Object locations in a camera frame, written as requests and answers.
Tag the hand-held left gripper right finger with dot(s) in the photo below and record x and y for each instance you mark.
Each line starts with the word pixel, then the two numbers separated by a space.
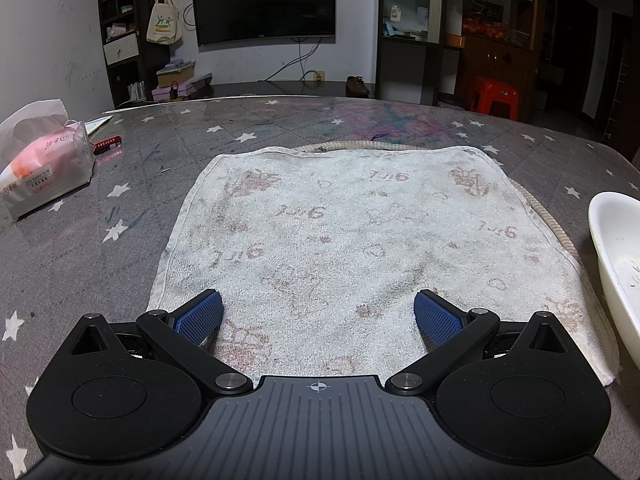
pixel 437 317

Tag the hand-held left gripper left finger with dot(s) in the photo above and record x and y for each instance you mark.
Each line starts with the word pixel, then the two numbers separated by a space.
pixel 200 315

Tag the white bowl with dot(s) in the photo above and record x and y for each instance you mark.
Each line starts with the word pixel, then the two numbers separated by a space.
pixel 620 260

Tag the white printed towel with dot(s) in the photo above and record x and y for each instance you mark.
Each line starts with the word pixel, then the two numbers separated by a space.
pixel 350 240

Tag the grey star-print table cover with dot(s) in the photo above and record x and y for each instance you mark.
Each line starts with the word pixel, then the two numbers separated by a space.
pixel 125 185

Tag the red pen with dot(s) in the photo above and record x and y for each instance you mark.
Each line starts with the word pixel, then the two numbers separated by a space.
pixel 107 143

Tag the dark waste bin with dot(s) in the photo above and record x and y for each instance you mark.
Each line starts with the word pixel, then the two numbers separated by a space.
pixel 450 102

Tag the tissue pack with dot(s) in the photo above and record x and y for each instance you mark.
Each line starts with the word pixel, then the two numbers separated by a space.
pixel 45 165

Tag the white paper sheet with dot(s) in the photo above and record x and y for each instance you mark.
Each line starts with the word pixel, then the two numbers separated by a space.
pixel 97 125

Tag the red plastic stool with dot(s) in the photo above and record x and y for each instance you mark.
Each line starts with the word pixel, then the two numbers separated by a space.
pixel 492 92

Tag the stack of pink boxes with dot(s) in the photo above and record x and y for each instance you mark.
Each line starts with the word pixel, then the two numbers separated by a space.
pixel 175 80

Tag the dark television stand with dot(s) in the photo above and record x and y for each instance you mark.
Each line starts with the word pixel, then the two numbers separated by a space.
pixel 280 89

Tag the brown shoe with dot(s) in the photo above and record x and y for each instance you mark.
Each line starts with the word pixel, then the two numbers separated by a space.
pixel 356 87

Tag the brown wooden cabinet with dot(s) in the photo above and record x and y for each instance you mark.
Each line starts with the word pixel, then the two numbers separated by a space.
pixel 492 60

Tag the dark bookshelf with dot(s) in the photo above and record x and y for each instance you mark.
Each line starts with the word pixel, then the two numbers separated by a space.
pixel 120 50

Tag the canvas tote bag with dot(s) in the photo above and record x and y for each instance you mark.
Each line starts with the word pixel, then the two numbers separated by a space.
pixel 165 25

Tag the glass display cabinet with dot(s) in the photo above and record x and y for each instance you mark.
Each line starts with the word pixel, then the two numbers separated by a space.
pixel 405 15

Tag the black television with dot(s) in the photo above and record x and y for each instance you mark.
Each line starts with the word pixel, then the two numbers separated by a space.
pixel 260 0

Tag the wall socket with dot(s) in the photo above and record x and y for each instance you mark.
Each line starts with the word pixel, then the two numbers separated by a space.
pixel 318 76

